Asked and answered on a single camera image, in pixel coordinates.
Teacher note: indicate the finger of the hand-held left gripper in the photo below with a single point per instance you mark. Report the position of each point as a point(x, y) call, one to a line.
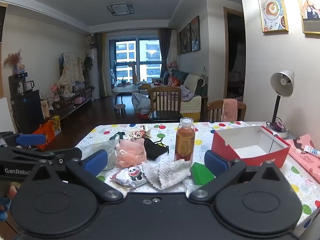
point(31, 140)
point(60, 153)

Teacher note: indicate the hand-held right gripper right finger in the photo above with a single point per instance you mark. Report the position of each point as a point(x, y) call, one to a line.
point(215, 162)

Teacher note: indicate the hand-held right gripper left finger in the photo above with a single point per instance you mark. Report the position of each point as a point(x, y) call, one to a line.
point(96, 162)

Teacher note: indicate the clear bubble wrap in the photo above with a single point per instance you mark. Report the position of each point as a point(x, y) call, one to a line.
point(95, 146)

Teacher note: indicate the green sponge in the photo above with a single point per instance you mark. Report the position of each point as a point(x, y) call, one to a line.
point(201, 173)

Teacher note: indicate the clear plastic bag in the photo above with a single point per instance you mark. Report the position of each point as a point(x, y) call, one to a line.
point(188, 185)

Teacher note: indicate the red cardboard box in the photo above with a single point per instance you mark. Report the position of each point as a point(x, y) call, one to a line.
point(250, 152)

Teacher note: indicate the Christmas print sock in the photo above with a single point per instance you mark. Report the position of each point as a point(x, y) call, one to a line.
point(136, 134)

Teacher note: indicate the black face mask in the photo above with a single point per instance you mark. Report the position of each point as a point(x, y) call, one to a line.
point(155, 149)

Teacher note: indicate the person's left hand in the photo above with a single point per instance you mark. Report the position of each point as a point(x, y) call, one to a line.
point(12, 191)

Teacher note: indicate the orange cardboard box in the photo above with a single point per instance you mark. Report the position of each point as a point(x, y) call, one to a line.
point(47, 131)

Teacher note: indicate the balloon print tablecloth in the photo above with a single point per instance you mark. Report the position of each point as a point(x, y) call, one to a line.
point(205, 142)

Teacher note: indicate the yellow cardboard box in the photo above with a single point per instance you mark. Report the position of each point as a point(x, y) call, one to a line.
point(57, 125)

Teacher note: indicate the black water dispenser cabinet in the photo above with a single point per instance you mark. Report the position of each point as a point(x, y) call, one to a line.
point(26, 110)

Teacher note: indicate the panda print packet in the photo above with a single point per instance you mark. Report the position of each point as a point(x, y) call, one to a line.
point(130, 176)

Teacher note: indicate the orange juice bottle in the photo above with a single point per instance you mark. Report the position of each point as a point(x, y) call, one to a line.
point(185, 140)

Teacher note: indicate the white waffle cloth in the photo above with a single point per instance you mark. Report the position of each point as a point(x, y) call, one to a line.
point(170, 173)

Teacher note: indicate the wooden dining chair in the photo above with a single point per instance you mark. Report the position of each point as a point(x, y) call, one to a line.
point(165, 113)
point(216, 110)

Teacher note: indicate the dark wooden tv stand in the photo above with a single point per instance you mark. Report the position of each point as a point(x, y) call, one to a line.
point(72, 102)

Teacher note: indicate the pink towel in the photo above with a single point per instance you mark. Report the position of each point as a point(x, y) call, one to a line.
point(230, 110)

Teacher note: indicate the pink round pot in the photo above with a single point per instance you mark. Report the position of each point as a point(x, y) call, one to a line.
point(79, 100)

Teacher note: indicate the small round stool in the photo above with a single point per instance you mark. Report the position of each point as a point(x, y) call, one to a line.
point(120, 108)

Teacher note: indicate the cream crochet cover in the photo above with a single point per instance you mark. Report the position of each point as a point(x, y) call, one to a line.
point(191, 105)

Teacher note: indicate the purple onion half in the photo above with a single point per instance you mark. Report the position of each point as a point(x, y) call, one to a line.
point(278, 125)

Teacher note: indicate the purple cloth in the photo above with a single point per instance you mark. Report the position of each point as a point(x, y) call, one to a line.
point(186, 92)

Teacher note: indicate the grey cloth bundle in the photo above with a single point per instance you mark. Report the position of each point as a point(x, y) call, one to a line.
point(141, 101)

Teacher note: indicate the floral cloth covered tv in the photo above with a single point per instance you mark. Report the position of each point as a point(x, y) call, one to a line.
point(71, 70)

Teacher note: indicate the vase with dried flowers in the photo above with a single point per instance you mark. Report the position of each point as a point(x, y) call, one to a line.
point(13, 61)

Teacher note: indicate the cream throw blanket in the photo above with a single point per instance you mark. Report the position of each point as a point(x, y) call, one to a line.
point(193, 82)

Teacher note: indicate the white standing air conditioner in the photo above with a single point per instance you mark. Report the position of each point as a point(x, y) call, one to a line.
point(93, 75)

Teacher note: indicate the pink plastic bag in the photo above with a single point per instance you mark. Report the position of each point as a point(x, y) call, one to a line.
point(303, 162)

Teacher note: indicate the red sofa cushion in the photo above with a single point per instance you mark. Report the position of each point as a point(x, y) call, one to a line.
point(173, 81)

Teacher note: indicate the green sofa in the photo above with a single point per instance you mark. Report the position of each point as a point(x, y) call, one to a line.
point(181, 76)

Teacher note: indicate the green potted plant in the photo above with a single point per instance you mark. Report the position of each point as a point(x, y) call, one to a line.
point(88, 62)

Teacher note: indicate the small white tube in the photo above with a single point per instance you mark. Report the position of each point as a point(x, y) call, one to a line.
point(311, 151)

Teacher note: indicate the wooden giraffe figure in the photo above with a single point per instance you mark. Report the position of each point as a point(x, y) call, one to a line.
point(133, 72)

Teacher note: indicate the beige grey curtain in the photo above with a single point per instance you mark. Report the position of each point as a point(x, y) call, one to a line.
point(103, 65)

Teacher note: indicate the grey desk lamp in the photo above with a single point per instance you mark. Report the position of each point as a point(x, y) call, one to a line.
point(281, 82)

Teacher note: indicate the large balcony window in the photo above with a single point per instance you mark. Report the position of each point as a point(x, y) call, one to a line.
point(125, 55)

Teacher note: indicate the square ceiling light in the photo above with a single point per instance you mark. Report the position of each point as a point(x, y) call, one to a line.
point(120, 9)

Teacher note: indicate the gold framed food picture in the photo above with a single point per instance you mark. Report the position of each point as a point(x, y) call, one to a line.
point(272, 10)

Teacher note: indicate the gold framed figure picture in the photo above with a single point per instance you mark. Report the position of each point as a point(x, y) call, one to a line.
point(308, 5)

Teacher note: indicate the wooden door frame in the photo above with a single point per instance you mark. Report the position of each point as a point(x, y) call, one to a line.
point(226, 55)

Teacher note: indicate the dark framed wall picture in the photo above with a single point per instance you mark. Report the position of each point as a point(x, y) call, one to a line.
point(185, 38)
point(178, 43)
point(195, 33)

